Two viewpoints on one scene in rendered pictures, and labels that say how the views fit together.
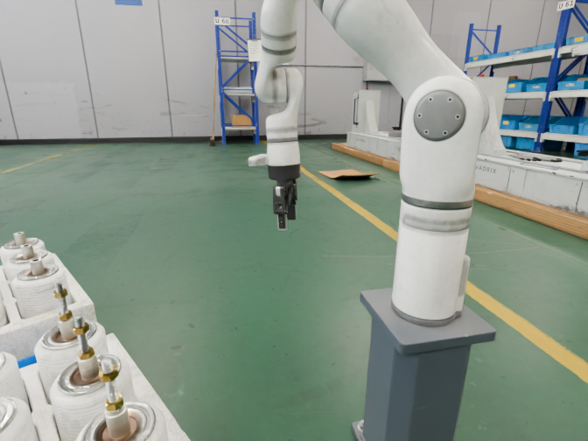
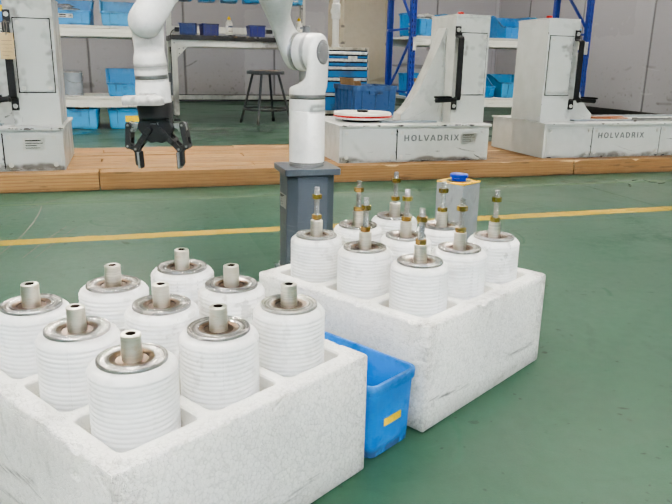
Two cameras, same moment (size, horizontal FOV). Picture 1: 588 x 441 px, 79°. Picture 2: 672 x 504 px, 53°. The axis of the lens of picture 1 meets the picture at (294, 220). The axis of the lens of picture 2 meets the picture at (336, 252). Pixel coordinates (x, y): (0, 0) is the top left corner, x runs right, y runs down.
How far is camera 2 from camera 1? 1.67 m
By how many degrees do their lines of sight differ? 90
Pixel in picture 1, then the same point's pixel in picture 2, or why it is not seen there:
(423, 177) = (320, 83)
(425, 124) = (321, 56)
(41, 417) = not seen: hidden behind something
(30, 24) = not seen: outside the picture
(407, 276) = (317, 140)
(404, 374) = (330, 193)
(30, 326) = not seen: hidden behind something
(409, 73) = (287, 28)
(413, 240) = (319, 118)
